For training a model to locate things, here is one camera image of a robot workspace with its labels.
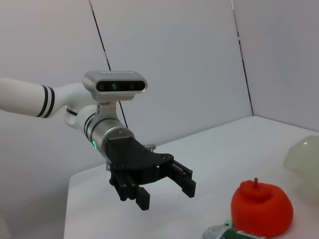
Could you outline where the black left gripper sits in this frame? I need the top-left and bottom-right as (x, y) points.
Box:
(104, 135), (197, 212)

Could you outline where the clear bottle green label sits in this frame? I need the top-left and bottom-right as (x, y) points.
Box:
(201, 224), (275, 239)

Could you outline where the translucent wavy fruit plate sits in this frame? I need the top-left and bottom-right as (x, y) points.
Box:
(283, 134), (319, 200)

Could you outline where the red-orange toy fruit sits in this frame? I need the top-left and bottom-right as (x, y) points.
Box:
(231, 177), (294, 237)

